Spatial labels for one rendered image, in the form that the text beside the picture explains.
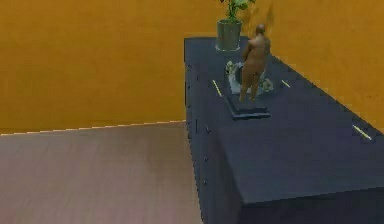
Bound green house plant grey pot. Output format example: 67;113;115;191
215;0;257;53

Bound dark blue chest of drawers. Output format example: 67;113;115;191
183;35;384;224

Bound dark flat rectangular tray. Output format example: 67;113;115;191
222;73;272;121

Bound grey white rocky ornament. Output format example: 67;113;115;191
224;60;275;96

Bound brown human figure statue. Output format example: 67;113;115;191
238;23;272;103

